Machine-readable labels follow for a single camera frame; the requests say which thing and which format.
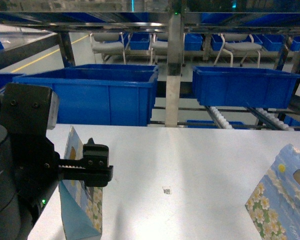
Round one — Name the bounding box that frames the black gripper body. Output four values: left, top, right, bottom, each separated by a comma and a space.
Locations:
0, 83, 114, 200

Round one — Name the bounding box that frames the flower gift bag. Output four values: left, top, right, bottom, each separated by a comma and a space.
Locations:
245, 144, 300, 240
59, 126, 103, 240

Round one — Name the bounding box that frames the blue bin right on conveyor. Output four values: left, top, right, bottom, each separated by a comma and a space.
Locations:
192, 66, 300, 109

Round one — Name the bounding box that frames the large blue bin behind table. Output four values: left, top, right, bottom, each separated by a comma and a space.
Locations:
12, 64, 159, 127

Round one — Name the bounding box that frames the grey chair left background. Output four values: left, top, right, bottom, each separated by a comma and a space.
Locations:
89, 32, 126, 64

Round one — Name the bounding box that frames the grey chair background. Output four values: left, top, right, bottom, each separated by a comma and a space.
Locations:
89, 32, 126, 64
149, 32, 186, 67
213, 33, 262, 69

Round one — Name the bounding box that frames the grey chair middle background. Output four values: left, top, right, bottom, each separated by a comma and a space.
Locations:
149, 32, 186, 67

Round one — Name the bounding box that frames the small QR code sticker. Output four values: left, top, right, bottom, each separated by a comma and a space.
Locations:
162, 186, 172, 195

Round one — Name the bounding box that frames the grey chair right background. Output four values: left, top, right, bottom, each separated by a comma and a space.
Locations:
213, 33, 262, 69

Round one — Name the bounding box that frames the steel vertical post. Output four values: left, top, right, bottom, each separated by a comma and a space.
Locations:
165, 12, 184, 128

